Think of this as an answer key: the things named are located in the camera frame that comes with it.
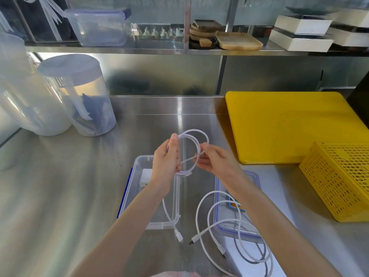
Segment stack of wooden boards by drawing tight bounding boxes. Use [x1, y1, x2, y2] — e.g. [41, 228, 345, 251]
[189, 19, 224, 49]

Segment short white cable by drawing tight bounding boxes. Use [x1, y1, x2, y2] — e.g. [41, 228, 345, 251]
[162, 198, 184, 243]

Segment person's pink garment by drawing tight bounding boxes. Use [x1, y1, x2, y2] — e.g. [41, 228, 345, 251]
[150, 271, 203, 277]

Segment clear plastic storage box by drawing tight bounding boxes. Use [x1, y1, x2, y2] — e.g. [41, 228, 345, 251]
[116, 155, 182, 230]

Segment stainless steel shelf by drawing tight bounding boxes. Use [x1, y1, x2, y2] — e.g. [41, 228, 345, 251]
[24, 40, 369, 57]

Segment person's left hand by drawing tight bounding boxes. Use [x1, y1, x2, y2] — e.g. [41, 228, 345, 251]
[151, 133, 182, 196]

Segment person's left forearm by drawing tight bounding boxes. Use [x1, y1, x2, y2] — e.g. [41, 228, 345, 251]
[69, 182, 174, 277]

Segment large translucent plastic tub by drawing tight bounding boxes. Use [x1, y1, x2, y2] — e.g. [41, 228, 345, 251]
[0, 33, 73, 137]

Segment person's right forearm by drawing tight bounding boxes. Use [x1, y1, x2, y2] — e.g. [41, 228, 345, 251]
[226, 181, 344, 277]

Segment clear box with blue clips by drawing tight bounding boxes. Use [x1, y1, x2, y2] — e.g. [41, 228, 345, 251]
[63, 8, 132, 47]

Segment long white usb cable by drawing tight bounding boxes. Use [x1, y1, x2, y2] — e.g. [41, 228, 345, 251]
[189, 190, 274, 277]

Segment row of small white bottles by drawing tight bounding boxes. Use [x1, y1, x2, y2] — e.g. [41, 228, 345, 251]
[131, 26, 185, 38]

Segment white box with dark band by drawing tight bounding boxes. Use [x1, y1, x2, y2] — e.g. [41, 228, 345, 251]
[268, 15, 334, 52]
[327, 9, 369, 48]

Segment light wooden tray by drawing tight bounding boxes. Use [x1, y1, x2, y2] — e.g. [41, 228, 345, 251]
[215, 32, 263, 51]

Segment yellow plastic basket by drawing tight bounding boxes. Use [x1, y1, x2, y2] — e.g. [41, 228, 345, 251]
[299, 141, 369, 223]

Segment yellow cutting board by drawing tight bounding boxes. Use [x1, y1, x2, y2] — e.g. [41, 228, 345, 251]
[225, 91, 369, 165]

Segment clear round jar with lid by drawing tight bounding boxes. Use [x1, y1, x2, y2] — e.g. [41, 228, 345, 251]
[37, 54, 117, 138]

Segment person's right hand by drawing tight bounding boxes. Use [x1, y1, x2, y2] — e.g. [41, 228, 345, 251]
[194, 143, 252, 194]

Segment white ribbon strips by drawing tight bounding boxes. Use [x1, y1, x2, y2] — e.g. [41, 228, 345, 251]
[21, 0, 66, 41]

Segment clear lid with blue rim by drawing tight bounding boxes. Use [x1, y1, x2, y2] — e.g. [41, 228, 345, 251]
[214, 170, 265, 243]

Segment white charger adapter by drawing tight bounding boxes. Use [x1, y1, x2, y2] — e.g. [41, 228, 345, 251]
[139, 169, 154, 188]

